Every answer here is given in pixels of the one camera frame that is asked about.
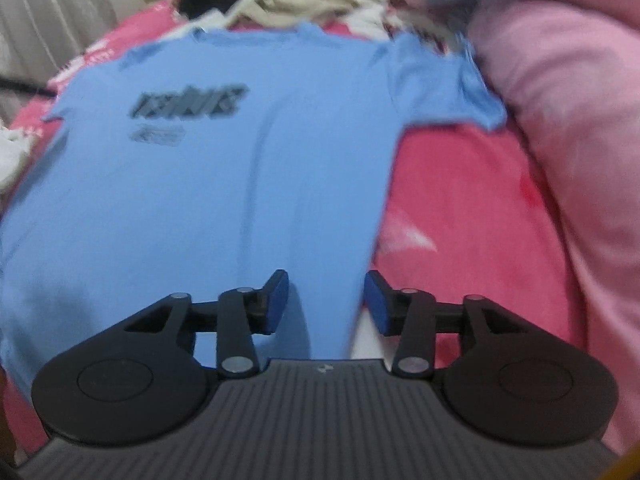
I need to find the light blue t-shirt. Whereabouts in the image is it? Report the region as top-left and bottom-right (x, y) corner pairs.
(1, 24), (506, 394)

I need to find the pink floral bed blanket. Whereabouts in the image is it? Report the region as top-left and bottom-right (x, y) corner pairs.
(1, 0), (587, 454)

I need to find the pink grey quilt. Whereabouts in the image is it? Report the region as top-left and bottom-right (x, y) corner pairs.
(400, 0), (639, 451)

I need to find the grey curtain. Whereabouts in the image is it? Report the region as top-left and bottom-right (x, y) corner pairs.
(0, 0), (120, 126)

